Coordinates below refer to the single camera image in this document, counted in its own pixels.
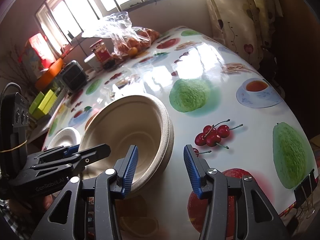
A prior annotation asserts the white plastic tub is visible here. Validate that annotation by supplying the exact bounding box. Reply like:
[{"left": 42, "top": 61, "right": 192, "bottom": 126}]
[{"left": 84, "top": 53, "right": 103, "bottom": 72}]

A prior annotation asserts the striped grey flat box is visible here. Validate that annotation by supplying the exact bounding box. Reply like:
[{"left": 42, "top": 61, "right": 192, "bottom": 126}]
[{"left": 48, "top": 88, "right": 68, "bottom": 116}]

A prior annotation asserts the beige pulp bowl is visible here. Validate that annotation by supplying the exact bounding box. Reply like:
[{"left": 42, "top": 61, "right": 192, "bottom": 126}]
[
  {"left": 80, "top": 94, "right": 168, "bottom": 183},
  {"left": 129, "top": 110, "right": 174, "bottom": 197}
]

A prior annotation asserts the red label glass jar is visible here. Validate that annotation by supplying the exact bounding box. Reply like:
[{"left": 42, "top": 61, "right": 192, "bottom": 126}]
[{"left": 90, "top": 39, "right": 115, "bottom": 69}]

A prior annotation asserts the plastic bag of oranges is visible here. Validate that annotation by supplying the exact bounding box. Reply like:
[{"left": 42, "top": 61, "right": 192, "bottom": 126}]
[{"left": 81, "top": 11, "right": 160, "bottom": 57}]

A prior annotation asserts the red packet on sill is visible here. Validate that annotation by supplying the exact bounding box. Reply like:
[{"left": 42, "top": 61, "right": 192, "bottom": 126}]
[{"left": 21, "top": 33, "right": 56, "bottom": 79}]

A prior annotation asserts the floral beige curtain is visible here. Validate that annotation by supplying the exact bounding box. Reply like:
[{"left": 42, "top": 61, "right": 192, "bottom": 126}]
[{"left": 206, "top": 0, "right": 282, "bottom": 69}]

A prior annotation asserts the grey portable fan heater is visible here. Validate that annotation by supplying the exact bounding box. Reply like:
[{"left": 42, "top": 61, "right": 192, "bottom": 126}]
[{"left": 59, "top": 60, "right": 87, "bottom": 93}]

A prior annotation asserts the lime green box lower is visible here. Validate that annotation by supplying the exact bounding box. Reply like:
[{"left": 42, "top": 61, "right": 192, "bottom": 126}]
[{"left": 31, "top": 89, "right": 57, "bottom": 120}]

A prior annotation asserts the fruit print table cover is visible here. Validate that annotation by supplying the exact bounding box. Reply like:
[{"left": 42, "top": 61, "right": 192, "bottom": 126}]
[{"left": 44, "top": 28, "right": 317, "bottom": 239}]

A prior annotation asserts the lime green box upper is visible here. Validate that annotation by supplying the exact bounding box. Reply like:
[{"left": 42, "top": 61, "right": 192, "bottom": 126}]
[{"left": 29, "top": 92, "right": 44, "bottom": 114}]

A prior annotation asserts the black binder clip right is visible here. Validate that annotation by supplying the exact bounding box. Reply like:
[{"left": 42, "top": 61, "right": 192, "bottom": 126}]
[{"left": 294, "top": 169, "right": 317, "bottom": 218}]

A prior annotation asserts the white paper plate front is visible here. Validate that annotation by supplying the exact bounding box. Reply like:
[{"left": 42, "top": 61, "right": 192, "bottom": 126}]
[{"left": 47, "top": 127, "right": 82, "bottom": 150}]

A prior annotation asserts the orange storage box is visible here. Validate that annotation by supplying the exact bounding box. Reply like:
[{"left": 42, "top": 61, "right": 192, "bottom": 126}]
[{"left": 35, "top": 58, "right": 64, "bottom": 92}]

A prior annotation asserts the lime green box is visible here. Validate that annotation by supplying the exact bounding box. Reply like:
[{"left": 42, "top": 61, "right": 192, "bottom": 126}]
[
  {"left": 31, "top": 89, "right": 57, "bottom": 120},
  {"left": 29, "top": 92, "right": 44, "bottom": 114}
]

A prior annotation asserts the person left hand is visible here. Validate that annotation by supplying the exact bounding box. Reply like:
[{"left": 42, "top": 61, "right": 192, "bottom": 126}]
[{"left": 43, "top": 194, "right": 53, "bottom": 210}]

